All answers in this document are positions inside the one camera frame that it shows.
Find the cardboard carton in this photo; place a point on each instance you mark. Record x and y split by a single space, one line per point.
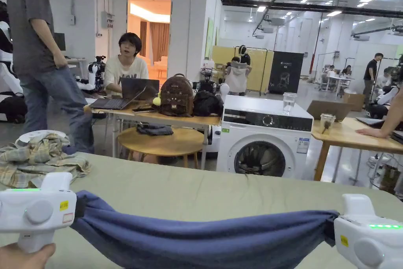
354 99

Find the yellow folding screen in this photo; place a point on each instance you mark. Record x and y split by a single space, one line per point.
258 67

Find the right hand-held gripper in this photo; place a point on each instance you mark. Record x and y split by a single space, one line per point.
362 240

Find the wooden desk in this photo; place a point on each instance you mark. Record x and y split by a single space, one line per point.
176 118

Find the dark blue garment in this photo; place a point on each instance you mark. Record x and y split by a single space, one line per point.
195 240

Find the white washing machine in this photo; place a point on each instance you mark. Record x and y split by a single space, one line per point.
229 143

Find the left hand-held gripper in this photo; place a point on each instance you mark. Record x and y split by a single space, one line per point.
34 209

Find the large white robot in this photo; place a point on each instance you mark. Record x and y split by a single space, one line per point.
6 77

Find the group of people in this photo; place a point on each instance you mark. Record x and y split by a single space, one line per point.
388 92

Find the person's left hand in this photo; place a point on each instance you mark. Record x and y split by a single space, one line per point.
22 259

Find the small white robot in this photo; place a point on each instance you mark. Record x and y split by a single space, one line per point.
93 72

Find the plaid shirt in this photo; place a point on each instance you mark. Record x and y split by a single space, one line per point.
34 162

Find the white round disc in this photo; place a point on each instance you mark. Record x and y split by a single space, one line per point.
31 137

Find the bed with pale green sheet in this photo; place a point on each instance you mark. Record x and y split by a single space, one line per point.
189 184

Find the humanoid robot with black head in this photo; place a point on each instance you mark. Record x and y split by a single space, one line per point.
242 58

